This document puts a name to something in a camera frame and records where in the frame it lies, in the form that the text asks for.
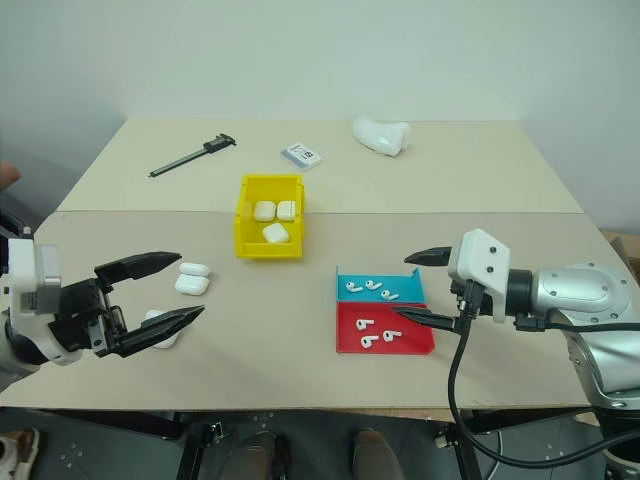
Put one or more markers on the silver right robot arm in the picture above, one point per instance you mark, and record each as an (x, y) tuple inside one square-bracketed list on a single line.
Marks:
[(575, 295)]

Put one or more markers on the black digital caliper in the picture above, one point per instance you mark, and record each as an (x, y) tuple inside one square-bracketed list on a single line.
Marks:
[(215, 144)]

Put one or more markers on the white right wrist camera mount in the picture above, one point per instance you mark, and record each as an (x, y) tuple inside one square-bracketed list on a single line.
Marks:
[(482, 265)]

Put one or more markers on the dark rounded shape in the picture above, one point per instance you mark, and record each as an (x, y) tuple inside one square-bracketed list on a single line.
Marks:
[(260, 457), (375, 457)]

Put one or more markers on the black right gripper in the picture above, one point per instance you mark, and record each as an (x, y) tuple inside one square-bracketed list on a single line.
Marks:
[(459, 305)]

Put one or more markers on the white and brown floor item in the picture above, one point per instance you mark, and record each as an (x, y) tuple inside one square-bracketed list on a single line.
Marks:
[(17, 450)]

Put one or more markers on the yellow plastic bin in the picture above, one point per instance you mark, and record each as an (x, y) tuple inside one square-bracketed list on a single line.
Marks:
[(250, 240)]

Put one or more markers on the small white printed box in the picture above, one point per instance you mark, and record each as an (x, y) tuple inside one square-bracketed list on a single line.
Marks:
[(302, 156)]

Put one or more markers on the blue plastic tray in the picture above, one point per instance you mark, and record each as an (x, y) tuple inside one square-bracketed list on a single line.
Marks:
[(407, 287)]

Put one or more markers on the red plastic tray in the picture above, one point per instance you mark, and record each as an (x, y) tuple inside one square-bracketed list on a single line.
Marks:
[(415, 340)]

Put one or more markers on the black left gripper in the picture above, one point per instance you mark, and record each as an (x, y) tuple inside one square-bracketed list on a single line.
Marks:
[(80, 312)]

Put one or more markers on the crumpled white plastic bag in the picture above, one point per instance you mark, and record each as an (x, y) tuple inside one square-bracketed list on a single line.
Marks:
[(380, 135)]

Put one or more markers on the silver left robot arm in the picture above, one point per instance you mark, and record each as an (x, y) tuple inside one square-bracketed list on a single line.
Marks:
[(12, 360)]

